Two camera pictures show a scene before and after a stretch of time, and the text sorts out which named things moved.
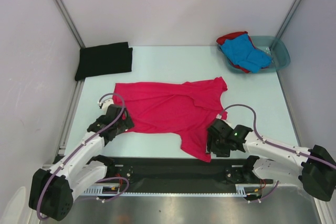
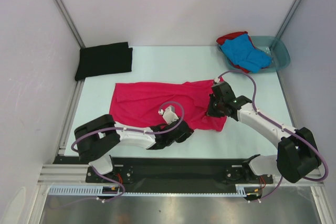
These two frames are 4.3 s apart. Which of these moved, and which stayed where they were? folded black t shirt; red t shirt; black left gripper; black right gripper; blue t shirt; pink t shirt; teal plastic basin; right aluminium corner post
Moved: black left gripper; pink t shirt; black right gripper
Stayed: right aluminium corner post; blue t shirt; folded black t shirt; teal plastic basin; red t shirt
